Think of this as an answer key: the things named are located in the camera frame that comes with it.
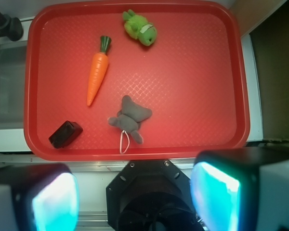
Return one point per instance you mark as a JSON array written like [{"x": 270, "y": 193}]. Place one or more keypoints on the grey plush elephant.
[{"x": 130, "y": 117}]

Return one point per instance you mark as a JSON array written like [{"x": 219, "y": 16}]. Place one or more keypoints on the metal sink basin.
[{"x": 12, "y": 84}]

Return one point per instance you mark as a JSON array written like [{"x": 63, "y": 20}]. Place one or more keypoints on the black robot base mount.
[{"x": 151, "y": 195}]

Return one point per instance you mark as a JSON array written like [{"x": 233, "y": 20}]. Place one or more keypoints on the green plush toy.
[{"x": 139, "y": 28}]

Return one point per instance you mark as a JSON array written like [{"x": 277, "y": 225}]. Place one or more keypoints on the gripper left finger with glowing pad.
[{"x": 38, "y": 198}]

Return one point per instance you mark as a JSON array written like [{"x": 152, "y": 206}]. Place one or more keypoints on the orange toy carrot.
[{"x": 99, "y": 66}]

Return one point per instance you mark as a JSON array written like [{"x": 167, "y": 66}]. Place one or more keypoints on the black faucet fixture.
[{"x": 10, "y": 27}]

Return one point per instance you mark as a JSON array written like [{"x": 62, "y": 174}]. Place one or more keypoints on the red plastic tray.
[{"x": 192, "y": 78}]

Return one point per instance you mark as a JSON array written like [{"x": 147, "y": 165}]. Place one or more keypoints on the small black box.
[{"x": 65, "y": 134}]

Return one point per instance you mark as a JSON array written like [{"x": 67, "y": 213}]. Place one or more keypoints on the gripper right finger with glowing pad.
[{"x": 245, "y": 189}]

